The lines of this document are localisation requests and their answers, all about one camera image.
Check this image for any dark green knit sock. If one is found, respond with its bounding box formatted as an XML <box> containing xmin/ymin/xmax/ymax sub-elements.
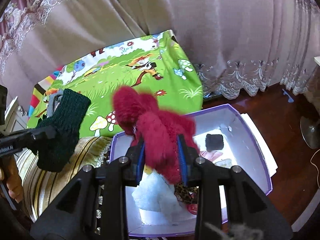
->
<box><xmin>33</xmin><ymin>89</ymin><xmax>91</xmax><ymax>172</ymax></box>

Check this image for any black white checkered cloth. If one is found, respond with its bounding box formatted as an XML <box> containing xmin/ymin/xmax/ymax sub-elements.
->
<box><xmin>47</xmin><ymin>89</ymin><xmax>63</xmax><ymax>117</ymax></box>

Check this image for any pink red round cloth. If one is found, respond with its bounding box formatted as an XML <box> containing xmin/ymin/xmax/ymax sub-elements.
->
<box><xmin>186</xmin><ymin>204</ymin><xmax>198</xmax><ymax>215</ymax></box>

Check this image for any leopard print scrunchie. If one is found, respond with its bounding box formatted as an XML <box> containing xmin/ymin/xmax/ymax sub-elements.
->
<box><xmin>174</xmin><ymin>183</ymin><xmax>199</xmax><ymax>205</ymax></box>

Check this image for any light blue towel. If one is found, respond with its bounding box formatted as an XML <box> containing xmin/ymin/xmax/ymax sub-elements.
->
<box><xmin>132</xmin><ymin>171</ymin><xmax>193</xmax><ymax>225</ymax></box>

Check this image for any red satin cloth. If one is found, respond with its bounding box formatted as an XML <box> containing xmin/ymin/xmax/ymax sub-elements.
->
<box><xmin>200</xmin><ymin>151</ymin><xmax>223</xmax><ymax>163</ymax></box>

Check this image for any brown knit sock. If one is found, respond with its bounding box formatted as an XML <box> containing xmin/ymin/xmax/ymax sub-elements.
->
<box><xmin>205</xmin><ymin>134</ymin><xmax>224</xmax><ymax>152</ymax></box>

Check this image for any red fuzzy sock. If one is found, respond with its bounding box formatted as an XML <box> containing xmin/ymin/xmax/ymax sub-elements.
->
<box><xmin>112</xmin><ymin>86</ymin><xmax>200</xmax><ymax>184</ymax></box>

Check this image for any yellow sponge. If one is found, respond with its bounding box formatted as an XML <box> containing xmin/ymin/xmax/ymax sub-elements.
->
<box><xmin>144</xmin><ymin>165</ymin><xmax>153</xmax><ymax>175</ymax></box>

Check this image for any person left hand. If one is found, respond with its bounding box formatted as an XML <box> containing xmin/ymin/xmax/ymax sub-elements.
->
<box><xmin>1</xmin><ymin>155</ymin><xmax>23</xmax><ymax>203</ymax></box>

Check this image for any white carved nightstand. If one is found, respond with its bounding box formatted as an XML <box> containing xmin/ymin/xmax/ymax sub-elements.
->
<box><xmin>3</xmin><ymin>96</ymin><xmax>28</xmax><ymax>134</ymax></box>

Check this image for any striped velvet cushion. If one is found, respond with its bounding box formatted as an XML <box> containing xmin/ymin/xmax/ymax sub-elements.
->
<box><xmin>17</xmin><ymin>137</ymin><xmax>112</xmax><ymax>222</ymax></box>

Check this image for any purple white storage box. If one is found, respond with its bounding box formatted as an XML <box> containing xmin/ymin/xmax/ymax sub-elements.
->
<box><xmin>126</xmin><ymin>104</ymin><xmax>277</xmax><ymax>237</ymax></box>

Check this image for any floor fan base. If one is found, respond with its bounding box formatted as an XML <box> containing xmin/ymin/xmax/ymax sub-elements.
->
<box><xmin>299</xmin><ymin>106</ymin><xmax>319</xmax><ymax>149</ymax></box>

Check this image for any green cartoon bed sheet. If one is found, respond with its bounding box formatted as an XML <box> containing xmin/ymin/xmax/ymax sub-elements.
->
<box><xmin>27</xmin><ymin>30</ymin><xmax>203</xmax><ymax>137</ymax></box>

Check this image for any white side table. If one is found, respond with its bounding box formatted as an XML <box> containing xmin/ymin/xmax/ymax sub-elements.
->
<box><xmin>314</xmin><ymin>56</ymin><xmax>320</xmax><ymax>66</ymax></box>

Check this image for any beige pink curtain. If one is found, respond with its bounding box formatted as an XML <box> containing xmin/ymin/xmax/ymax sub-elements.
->
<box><xmin>1</xmin><ymin>0</ymin><xmax>319</xmax><ymax>106</ymax></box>

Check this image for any white cable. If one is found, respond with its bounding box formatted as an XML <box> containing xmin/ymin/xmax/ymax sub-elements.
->
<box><xmin>310</xmin><ymin>148</ymin><xmax>320</xmax><ymax>188</ymax></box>

